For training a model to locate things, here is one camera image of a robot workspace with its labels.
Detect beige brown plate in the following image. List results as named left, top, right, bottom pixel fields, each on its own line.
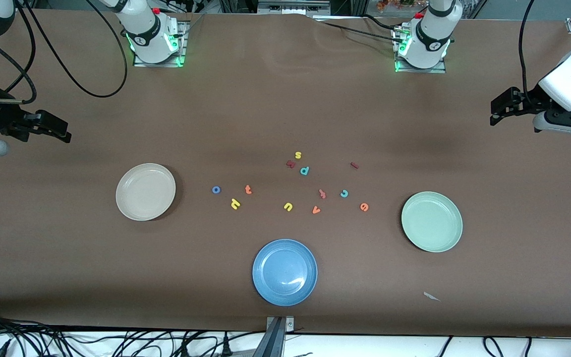
left=116, top=163, right=176, bottom=221

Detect pale green plate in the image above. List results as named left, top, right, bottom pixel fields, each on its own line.
left=401, top=191, right=463, bottom=253

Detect brown paper table cover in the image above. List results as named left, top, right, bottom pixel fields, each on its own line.
left=0, top=9, right=571, bottom=339

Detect grey electronics box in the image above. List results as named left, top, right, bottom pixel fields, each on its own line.
left=257, top=0, right=331, bottom=15

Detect blue plate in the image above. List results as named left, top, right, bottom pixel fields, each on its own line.
left=252, top=239, right=318, bottom=306

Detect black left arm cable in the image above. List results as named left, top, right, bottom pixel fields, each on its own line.
left=518, top=0, right=536, bottom=107

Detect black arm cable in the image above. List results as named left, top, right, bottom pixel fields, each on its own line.
left=518, top=0, right=536, bottom=107
left=15, top=0, right=128, bottom=98

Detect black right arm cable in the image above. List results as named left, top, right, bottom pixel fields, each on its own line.
left=15, top=0, right=128, bottom=98

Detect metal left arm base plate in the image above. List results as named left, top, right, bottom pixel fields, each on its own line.
left=394, top=27, right=447, bottom=74

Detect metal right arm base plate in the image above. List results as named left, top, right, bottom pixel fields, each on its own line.
left=133, top=20, right=188, bottom=67

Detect black cable on table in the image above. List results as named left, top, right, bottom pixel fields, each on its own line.
left=315, top=15, right=406, bottom=44

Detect metal table edge bracket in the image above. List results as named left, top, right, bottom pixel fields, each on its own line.
left=252, top=316, right=295, bottom=357

